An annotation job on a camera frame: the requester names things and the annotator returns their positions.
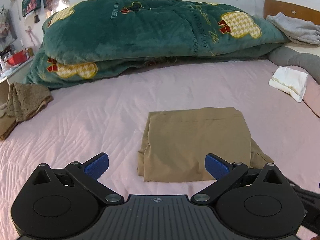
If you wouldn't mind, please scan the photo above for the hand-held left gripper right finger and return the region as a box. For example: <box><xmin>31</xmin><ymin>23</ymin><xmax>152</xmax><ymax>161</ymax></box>
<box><xmin>190</xmin><ymin>153</ymin><xmax>288</xmax><ymax>204</ymax></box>

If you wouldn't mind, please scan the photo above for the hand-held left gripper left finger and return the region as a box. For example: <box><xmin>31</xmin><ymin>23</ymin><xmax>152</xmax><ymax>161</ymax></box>
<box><xmin>32</xmin><ymin>152</ymin><xmax>124</xmax><ymax>204</ymax></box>

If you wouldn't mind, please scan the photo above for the tan t-shirt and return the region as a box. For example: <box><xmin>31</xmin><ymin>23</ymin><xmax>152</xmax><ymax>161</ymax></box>
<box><xmin>136</xmin><ymin>107</ymin><xmax>274</xmax><ymax>183</ymax></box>

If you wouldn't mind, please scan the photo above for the brown fuzzy towel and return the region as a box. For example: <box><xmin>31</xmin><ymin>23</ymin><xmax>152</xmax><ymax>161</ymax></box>
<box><xmin>7</xmin><ymin>82</ymin><xmax>53</xmax><ymax>123</ymax></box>

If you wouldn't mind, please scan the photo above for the light brown cushion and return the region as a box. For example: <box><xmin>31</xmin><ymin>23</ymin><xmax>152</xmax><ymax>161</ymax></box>
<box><xmin>0</xmin><ymin>105</ymin><xmax>19</xmax><ymax>141</ymax></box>

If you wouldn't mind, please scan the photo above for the white folded cloth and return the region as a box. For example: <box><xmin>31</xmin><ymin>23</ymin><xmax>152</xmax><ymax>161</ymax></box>
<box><xmin>269</xmin><ymin>66</ymin><xmax>308</xmax><ymax>103</ymax></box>

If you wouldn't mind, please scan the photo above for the white side table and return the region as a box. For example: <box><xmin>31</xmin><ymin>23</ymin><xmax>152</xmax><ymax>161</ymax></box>
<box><xmin>0</xmin><ymin>55</ymin><xmax>35</xmax><ymax>85</ymax></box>

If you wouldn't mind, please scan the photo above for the grey long pillow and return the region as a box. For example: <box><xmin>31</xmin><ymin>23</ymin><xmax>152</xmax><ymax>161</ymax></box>
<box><xmin>268</xmin><ymin>46</ymin><xmax>320</xmax><ymax>84</ymax></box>

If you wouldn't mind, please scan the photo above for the red box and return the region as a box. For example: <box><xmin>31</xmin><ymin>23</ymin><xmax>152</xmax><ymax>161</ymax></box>
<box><xmin>6</xmin><ymin>50</ymin><xmax>27</xmax><ymax>65</ymax></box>

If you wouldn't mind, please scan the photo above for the green plush printed blanket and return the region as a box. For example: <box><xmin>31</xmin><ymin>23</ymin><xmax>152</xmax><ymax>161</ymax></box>
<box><xmin>24</xmin><ymin>0</ymin><xmax>290</xmax><ymax>90</ymax></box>

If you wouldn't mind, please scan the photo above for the pink ribbon bow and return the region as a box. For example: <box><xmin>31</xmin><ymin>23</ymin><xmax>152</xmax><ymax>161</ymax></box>
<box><xmin>25</xmin><ymin>26</ymin><xmax>35</xmax><ymax>46</ymax></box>

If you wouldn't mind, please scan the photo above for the light grey garment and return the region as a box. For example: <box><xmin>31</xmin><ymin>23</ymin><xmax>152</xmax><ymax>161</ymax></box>
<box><xmin>266</xmin><ymin>12</ymin><xmax>320</xmax><ymax>46</ymax></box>

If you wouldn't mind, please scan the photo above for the wooden headboard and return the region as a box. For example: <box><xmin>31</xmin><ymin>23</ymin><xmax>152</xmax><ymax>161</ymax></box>
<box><xmin>264</xmin><ymin>0</ymin><xmax>320</xmax><ymax>27</ymax></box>

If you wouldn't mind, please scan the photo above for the framed wall picture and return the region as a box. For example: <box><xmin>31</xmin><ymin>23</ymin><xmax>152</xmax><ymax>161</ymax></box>
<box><xmin>0</xmin><ymin>5</ymin><xmax>18</xmax><ymax>46</ymax></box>

